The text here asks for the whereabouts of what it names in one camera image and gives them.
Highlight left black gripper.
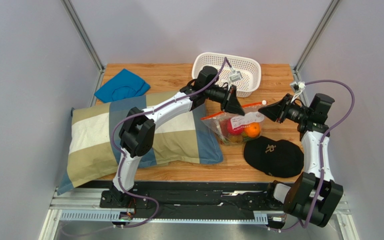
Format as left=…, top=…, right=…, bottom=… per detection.
left=205, top=85, right=246, bottom=117

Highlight clear orange zip bag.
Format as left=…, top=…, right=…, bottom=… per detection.
left=201, top=100, right=266, bottom=145

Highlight checked blue beige pillow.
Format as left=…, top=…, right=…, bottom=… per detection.
left=57, top=91, right=224, bottom=195

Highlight fake red apple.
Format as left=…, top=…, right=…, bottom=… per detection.
left=226, top=119, right=244, bottom=136

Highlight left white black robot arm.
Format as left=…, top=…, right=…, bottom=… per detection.
left=110, top=66, right=245, bottom=194

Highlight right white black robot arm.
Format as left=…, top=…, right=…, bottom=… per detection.
left=258, top=93, right=344, bottom=228

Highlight fake orange fruit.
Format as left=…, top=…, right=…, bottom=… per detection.
left=244, top=122, right=261, bottom=138

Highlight white perforated plastic basket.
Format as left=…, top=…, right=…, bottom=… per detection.
left=191, top=52, right=262, bottom=98

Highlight black baseball cap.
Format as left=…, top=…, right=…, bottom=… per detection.
left=243, top=136, right=304, bottom=178

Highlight blue folded cloth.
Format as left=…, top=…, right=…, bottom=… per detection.
left=94, top=68, right=151, bottom=103

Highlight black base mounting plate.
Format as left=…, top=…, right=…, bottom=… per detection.
left=75, top=180, right=299, bottom=221

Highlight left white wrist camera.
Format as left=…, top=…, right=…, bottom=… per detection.
left=228, top=70, right=243, bottom=83

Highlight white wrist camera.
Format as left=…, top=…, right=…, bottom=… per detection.
left=228, top=70, right=243, bottom=83
left=289, top=81, right=306, bottom=95

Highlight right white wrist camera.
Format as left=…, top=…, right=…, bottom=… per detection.
left=289, top=81, right=306, bottom=95

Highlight right aluminium frame post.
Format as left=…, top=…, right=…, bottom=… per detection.
left=293, top=0, right=342, bottom=74

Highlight aluminium frame post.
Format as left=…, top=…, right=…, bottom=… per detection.
left=61, top=0, right=105, bottom=73
left=293, top=0, right=342, bottom=74

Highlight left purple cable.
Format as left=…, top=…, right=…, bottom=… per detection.
left=109, top=56, right=234, bottom=229

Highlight aluminium slotted rail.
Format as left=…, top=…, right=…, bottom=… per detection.
left=59, top=210, right=269, bottom=225

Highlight left aluminium frame post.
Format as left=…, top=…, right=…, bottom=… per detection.
left=61, top=0, right=105, bottom=73

